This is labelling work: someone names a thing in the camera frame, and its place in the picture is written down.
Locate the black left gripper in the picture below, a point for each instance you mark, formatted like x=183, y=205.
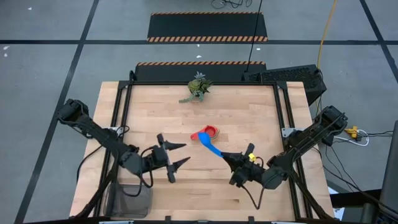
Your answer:
x=160, y=158

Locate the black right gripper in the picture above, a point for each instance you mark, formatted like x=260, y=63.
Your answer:
x=248, y=171

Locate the blue plastic measuring cup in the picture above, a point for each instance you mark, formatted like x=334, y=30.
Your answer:
x=210, y=146

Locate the red plastic measuring cup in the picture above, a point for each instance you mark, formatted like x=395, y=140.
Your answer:
x=212, y=130

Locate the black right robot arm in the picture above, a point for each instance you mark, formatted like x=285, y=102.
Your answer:
x=298, y=146

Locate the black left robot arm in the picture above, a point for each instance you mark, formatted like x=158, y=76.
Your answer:
x=102, y=137

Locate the smoky translucent plastic basket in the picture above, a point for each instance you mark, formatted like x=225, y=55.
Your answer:
x=130, y=207

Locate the yellow tape tag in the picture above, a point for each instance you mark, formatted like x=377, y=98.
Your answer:
x=252, y=157

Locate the green succulent plant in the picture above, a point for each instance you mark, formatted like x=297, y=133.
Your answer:
x=198, y=87

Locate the narrow black hazard-striped ramp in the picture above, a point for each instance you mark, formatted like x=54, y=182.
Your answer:
x=186, y=71

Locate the black power adapter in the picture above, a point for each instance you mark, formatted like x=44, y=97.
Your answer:
x=328, y=140

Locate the black perforated computer case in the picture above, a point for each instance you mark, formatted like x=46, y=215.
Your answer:
x=289, y=74

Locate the yellow power plug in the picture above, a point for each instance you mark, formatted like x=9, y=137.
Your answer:
x=351, y=132

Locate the large black hazard-striped ramp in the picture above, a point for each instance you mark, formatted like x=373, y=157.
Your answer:
x=206, y=26

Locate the dark grey cabinet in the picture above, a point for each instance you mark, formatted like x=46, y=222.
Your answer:
x=391, y=171

